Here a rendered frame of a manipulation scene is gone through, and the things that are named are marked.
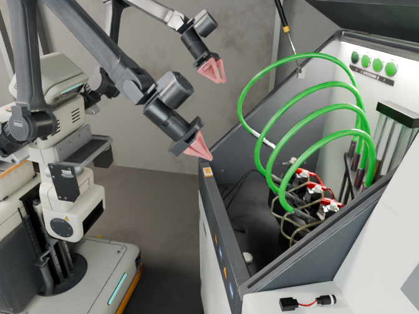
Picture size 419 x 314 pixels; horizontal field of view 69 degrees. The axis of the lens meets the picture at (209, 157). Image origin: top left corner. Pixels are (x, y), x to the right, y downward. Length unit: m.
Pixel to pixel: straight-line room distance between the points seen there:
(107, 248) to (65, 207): 0.64
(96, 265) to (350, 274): 1.38
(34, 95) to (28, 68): 0.07
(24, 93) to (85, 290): 1.07
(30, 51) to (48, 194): 0.58
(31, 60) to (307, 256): 0.86
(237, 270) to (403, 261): 0.38
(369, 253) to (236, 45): 2.01
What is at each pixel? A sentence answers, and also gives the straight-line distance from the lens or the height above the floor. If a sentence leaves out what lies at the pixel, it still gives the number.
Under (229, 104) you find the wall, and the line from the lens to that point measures 2.62.
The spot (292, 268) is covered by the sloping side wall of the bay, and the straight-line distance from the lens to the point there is 0.75.
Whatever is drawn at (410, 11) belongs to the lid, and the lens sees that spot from 0.87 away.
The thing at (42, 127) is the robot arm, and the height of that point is 1.24.
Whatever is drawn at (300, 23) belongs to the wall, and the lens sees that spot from 2.46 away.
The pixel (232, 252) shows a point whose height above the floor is 0.95.
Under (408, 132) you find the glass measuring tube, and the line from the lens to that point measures 0.99.
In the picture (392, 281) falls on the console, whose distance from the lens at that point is 0.71.
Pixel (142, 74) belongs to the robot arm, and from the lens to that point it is 0.79.
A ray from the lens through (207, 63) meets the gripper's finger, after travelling 1.03.
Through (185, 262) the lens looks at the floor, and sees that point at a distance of 2.15.
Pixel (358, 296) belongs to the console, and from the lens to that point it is 0.77.
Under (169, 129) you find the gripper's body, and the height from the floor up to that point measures 1.29.
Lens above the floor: 1.58
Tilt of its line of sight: 29 degrees down
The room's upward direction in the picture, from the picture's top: straight up
